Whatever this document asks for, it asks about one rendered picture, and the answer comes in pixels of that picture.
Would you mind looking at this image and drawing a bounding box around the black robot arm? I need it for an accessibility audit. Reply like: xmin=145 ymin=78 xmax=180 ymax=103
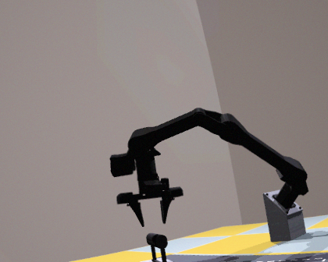
xmin=110 ymin=108 xmax=308 ymax=209

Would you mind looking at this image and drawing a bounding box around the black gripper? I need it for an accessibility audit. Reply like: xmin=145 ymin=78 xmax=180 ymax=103
xmin=116 ymin=171 xmax=184 ymax=227

